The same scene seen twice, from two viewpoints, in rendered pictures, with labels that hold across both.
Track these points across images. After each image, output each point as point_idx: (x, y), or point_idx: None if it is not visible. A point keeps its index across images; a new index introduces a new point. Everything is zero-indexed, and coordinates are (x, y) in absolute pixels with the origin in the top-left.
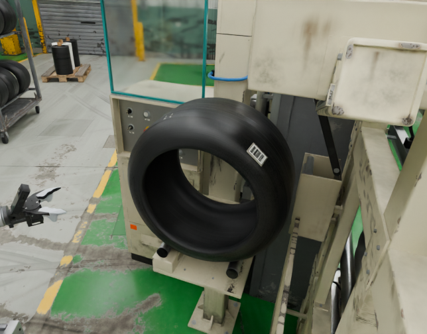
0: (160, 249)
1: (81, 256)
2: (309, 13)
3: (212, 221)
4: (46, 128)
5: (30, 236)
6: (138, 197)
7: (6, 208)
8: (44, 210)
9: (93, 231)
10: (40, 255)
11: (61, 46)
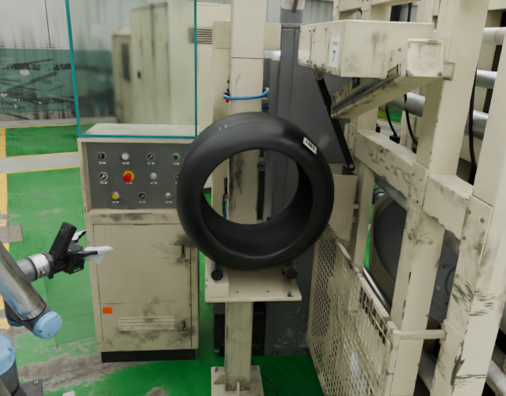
0: (215, 271)
1: (24, 379)
2: (375, 29)
3: (245, 243)
4: None
5: None
6: (195, 214)
7: (48, 253)
8: (90, 249)
9: (26, 348)
10: None
11: None
